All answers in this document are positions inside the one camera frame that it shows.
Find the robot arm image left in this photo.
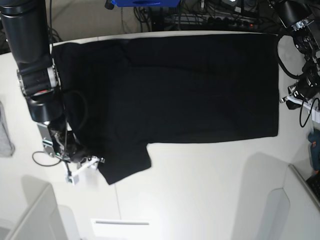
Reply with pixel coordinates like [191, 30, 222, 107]
[0, 0, 104, 184]

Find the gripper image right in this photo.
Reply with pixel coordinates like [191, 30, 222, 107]
[279, 74, 320, 110]

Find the power strip with plugs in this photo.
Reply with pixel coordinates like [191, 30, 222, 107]
[205, 16, 257, 29]

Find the blue glue gun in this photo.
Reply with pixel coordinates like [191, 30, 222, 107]
[307, 128, 320, 171]

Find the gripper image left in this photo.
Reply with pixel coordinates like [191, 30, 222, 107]
[63, 143, 105, 177]

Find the white camera box right gripper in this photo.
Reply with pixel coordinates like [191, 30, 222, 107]
[65, 173, 80, 186]

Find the grey partition panel left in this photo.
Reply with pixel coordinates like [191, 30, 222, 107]
[5, 183, 68, 240]

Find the blue plastic box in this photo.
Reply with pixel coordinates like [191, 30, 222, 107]
[111, 0, 180, 8]

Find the white camera box gripper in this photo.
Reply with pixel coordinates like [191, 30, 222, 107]
[311, 97, 320, 123]
[65, 173, 80, 186]

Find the grey partition panel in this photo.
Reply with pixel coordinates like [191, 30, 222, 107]
[5, 183, 68, 240]
[284, 164, 320, 222]

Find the white label plate with slot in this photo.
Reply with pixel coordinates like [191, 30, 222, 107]
[90, 218, 152, 239]

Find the black keyboard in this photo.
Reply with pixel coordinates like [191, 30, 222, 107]
[306, 173, 320, 200]

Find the white camera box left gripper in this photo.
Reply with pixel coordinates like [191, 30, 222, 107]
[311, 97, 320, 123]

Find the grey cloth at left edge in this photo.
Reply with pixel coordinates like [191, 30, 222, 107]
[0, 102, 15, 158]

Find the black T-shirt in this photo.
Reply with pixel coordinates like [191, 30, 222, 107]
[52, 34, 279, 185]

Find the grey partition panel right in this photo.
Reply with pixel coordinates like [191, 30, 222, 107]
[284, 164, 320, 222]

